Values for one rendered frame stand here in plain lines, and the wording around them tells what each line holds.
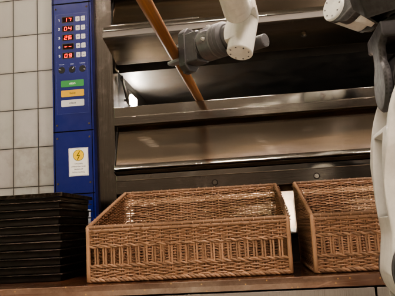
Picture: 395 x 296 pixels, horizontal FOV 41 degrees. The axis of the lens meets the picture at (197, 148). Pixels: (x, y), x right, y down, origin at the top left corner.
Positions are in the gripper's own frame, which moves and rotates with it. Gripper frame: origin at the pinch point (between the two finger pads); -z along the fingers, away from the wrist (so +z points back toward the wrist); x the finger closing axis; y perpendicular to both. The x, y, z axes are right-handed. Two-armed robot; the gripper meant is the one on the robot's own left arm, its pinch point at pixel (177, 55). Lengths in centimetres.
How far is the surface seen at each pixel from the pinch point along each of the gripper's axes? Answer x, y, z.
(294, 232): 51, 55, -1
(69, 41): -25, 11, -67
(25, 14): -39, 3, -84
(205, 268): 58, 4, 3
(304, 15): -22, 52, 11
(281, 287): 63, 10, 22
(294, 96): 2, 62, -1
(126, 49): -19, 22, -47
